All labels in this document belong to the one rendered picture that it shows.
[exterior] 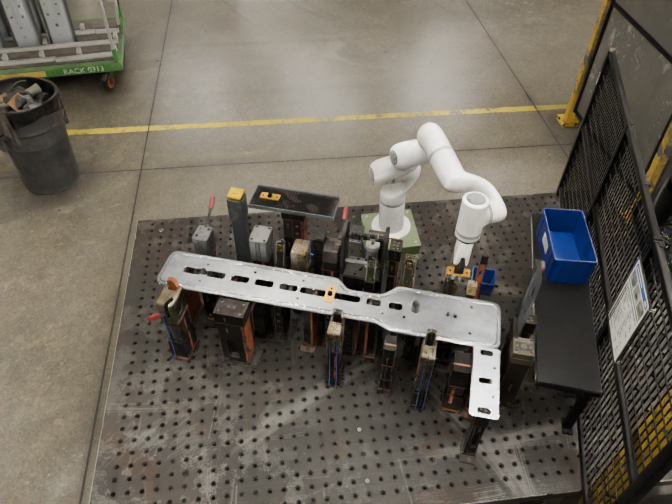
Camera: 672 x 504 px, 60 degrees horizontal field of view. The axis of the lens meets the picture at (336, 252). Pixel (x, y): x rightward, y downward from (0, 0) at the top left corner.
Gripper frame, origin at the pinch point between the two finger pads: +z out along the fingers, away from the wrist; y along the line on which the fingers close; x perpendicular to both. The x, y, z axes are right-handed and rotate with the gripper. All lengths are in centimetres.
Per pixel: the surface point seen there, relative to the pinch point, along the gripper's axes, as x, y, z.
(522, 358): 27.3, 17.0, 23.7
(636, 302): 54, 13, -10
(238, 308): -79, 17, 25
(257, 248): -80, -12, 21
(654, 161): 127, -199, 79
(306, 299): -55, 4, 28
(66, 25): -346, -293, 82
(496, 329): 18.7, 3.0, 27.5
